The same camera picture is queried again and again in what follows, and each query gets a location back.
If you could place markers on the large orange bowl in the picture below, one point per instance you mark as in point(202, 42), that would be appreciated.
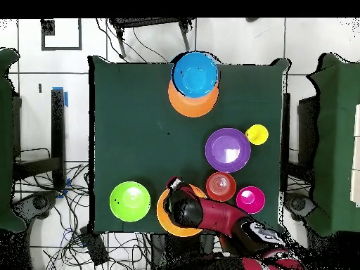
point(163, 216)
point(194, 108)

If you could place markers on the green bowl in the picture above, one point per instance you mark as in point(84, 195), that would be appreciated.
point(130, 202)

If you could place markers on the opaque blue bowl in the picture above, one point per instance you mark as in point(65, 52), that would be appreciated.
point(195, 74)

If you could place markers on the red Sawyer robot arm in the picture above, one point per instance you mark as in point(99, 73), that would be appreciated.
point(222, 216)

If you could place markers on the small red-orange bowl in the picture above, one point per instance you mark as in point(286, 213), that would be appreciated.
point(221, 186)

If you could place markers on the wide purple bowl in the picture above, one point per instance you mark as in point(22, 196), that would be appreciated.
point(226, 157)

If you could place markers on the dark green tablecloth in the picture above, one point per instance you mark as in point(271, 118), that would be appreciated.
point(135, 126)

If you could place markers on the pink bowl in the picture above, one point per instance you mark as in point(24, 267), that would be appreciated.
point(250, 200)

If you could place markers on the yellow cup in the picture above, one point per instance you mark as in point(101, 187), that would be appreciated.
point(257, 135)

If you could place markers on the black power strip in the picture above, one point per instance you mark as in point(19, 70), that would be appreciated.
point(94, 247)

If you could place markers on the black beam with blue tape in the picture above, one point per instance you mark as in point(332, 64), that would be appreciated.
point(57, 126)

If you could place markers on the black metal stand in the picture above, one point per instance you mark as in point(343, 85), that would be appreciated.
point(146, 22)

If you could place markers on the small black floor marker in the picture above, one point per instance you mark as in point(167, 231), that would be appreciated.
point(40, 88)

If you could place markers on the neighbouring green table cloth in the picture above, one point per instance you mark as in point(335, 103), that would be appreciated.
point(5, 140)
point(337, 126)

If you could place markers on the person's shoe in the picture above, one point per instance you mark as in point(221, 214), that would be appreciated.
point(251, 19)

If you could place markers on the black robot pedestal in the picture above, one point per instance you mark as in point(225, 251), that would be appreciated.
point(168, 253)

